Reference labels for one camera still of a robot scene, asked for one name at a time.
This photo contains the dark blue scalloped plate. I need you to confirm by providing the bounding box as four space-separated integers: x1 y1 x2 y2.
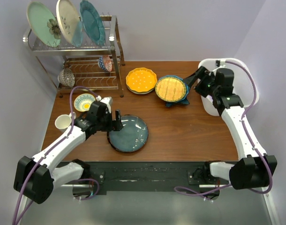
166 75 190 107

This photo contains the teal scalloped plate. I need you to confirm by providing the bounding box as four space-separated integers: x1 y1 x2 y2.
80 0 105 46

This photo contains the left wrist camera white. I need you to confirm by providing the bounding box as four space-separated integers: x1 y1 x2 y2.
96 96 113 113

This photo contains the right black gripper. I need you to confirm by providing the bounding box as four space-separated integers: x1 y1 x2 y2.
182 66 218 98

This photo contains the small light blue plate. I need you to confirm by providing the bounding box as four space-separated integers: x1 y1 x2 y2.
72 21 83 47

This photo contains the grey patterned bowl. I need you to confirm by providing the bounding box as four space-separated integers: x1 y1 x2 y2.
58 68 75 87

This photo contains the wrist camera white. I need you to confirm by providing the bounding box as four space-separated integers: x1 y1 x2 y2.
215 60 225 67
96 96 113 113

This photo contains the yellow woven pattern plate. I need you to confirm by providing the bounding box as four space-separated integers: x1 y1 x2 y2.
155 75 188 103

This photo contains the blue orange patterned bowl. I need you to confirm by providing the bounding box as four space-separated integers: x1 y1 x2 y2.
98 55 113 72

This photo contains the cream floral plate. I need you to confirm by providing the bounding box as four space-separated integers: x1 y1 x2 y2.
56 0 81 45

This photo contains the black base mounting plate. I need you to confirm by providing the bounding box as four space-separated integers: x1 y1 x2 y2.
56 161 230 196

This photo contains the orange dotted plate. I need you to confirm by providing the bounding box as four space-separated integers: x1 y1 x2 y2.
126 67 158 92

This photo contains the metal dish rack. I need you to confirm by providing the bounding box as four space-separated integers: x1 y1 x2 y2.
23 15 125 98

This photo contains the dark blue speckled plate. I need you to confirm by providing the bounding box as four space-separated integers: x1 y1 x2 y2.
119 115 149 152

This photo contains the black rimmed cream plate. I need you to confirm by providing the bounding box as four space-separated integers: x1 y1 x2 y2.
107 131 134 153

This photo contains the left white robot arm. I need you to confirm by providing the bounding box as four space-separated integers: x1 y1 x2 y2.
14 97 123 204

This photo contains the yellow blue patterned bowl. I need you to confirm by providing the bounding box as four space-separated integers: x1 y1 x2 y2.
74 94 96 112

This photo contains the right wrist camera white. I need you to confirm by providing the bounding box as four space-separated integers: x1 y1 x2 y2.
215 60 225 67

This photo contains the white plastic bin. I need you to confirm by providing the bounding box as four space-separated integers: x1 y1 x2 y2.
198 58 260 108

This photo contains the cream ceramic mug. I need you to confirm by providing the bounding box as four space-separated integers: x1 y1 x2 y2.
54 112 76 133

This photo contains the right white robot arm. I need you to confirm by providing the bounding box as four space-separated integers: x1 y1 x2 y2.
185 66 277 194

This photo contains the mint green flower plate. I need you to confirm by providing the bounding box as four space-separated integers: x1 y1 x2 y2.
27 1 61 48

